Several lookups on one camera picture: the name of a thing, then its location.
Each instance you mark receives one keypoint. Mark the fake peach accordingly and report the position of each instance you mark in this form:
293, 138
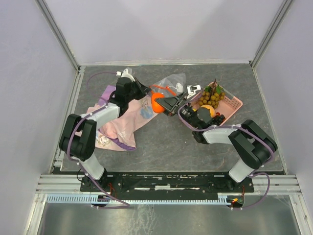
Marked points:
208, 108

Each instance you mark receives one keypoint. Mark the fake brown longan bunch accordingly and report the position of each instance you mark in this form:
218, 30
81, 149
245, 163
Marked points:
212, 95

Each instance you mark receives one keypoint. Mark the fake dark grape bunch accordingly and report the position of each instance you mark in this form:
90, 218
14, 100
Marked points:
218, 120

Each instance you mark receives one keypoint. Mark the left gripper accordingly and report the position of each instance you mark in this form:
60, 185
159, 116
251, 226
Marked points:
143, 90

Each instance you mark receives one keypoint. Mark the clear zip top bag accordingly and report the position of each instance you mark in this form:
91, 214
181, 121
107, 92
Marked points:
170, 86

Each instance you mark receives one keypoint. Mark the fake orange persimmon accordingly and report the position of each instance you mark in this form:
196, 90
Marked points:
157, 108

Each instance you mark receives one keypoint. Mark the pink plastic basket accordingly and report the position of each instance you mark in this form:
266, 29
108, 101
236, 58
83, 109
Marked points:
227, 106

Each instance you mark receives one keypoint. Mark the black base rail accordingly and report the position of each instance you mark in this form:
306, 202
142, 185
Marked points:
172, 185

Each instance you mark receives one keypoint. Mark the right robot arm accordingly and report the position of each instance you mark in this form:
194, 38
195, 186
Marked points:
253, 145

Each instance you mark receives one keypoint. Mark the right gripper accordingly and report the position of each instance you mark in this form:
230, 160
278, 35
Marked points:
169, 103

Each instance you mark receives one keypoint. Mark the pink purple printed cloth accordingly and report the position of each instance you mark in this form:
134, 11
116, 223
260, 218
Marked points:
118, 134

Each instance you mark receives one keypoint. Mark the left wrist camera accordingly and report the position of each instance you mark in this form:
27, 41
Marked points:
126, 73

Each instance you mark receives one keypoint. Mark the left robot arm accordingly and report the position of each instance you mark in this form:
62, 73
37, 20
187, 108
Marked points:
78, 137

